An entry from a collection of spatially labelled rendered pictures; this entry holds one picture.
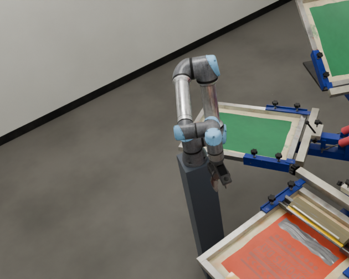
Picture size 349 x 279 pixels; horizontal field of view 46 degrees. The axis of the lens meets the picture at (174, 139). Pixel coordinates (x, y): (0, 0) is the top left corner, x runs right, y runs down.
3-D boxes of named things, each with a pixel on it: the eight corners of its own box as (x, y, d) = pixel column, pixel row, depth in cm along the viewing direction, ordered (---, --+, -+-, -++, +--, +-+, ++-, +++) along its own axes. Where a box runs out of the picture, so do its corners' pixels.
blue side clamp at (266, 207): (266, 219, 237) (266, 211, 232) (260, 214, 240) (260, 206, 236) (302, 192, 248) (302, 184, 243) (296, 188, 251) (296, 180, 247)
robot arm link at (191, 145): (181, 141, 247) (178, 123, 239) (204, 138, 246) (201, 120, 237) (182, 154, 238) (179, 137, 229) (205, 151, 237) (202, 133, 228)
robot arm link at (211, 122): (195, 117, 197) (196, 130, 188) (218, 113, 196) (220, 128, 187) (197, 129, 202) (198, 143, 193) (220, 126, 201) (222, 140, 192)
